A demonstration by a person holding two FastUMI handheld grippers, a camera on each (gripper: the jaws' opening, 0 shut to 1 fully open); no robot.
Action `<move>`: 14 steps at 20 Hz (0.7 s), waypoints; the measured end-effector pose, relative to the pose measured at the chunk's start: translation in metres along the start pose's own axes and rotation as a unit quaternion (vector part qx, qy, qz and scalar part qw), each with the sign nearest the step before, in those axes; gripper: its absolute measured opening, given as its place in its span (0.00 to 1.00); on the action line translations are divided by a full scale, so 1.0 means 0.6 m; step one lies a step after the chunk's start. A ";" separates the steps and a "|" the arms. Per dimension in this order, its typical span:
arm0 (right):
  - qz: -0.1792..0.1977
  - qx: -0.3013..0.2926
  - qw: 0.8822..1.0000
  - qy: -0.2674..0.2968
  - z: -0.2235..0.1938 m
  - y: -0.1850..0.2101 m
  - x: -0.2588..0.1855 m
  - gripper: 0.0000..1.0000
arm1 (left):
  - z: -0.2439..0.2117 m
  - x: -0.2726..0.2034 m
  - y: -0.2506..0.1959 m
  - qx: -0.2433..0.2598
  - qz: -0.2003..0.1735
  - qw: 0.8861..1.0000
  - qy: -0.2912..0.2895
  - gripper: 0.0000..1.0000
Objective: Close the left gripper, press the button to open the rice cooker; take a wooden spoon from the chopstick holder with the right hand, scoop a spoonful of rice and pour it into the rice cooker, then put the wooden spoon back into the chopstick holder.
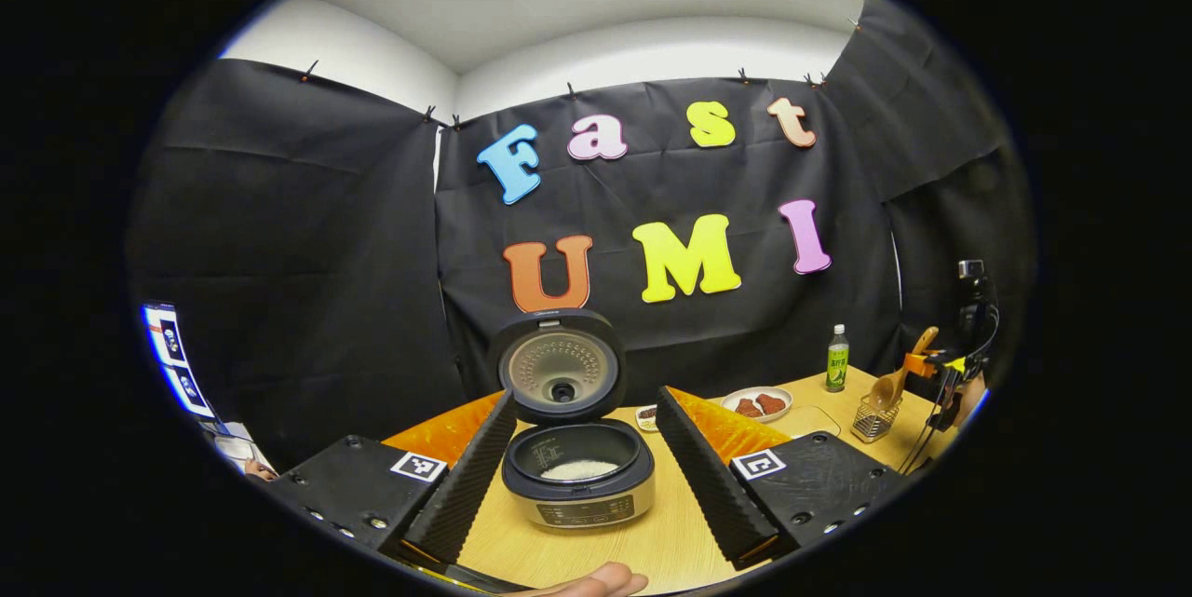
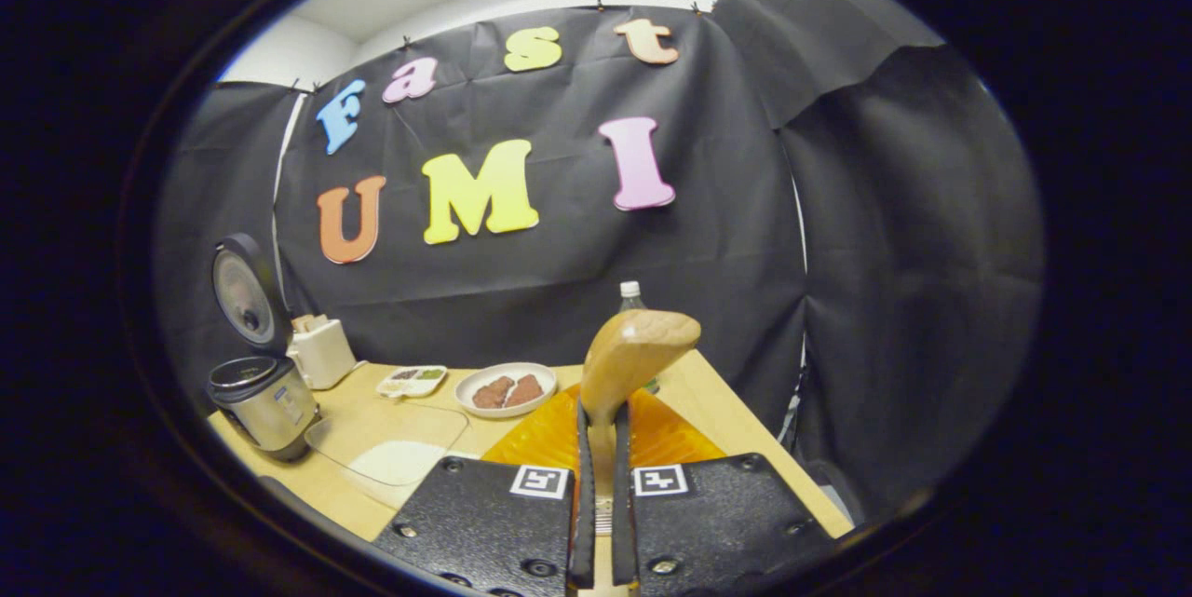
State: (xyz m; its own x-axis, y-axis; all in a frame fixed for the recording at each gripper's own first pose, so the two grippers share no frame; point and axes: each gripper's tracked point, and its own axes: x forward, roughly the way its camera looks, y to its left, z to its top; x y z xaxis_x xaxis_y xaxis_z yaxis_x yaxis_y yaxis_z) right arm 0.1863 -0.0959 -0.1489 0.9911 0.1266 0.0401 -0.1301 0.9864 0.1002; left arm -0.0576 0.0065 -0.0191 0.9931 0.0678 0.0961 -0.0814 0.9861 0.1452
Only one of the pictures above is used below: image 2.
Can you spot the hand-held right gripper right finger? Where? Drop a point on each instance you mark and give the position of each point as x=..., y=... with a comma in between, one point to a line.
x=726, y=522

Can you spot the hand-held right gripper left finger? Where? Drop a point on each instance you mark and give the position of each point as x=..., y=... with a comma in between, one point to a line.
x=484, y=522

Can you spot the clear box of rice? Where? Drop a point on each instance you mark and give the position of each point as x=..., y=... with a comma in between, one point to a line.
x=400, y=462

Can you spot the wooden spoon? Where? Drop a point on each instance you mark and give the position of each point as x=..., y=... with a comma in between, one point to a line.
x=633, y=345

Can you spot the black silver rice cooker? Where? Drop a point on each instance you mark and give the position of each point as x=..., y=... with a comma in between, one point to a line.
x=270, y=401

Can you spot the brown meat piece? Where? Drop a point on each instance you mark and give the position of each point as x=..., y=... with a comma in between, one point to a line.
x=524, y=390
x=492, y=392

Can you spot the white plate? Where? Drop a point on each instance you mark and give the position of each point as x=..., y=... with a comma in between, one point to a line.
x=535, y=375

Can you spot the white divided food tray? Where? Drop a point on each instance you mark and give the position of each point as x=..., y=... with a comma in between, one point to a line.
x=412, y=381

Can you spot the white toaster with bread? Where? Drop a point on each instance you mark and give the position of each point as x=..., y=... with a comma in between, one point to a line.
x=321, y=355

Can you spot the green drink bottle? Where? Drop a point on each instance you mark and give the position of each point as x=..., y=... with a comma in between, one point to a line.
x=631, y=291

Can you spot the black backdrop cloth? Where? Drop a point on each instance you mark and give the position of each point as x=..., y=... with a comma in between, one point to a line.
x=708, y=252

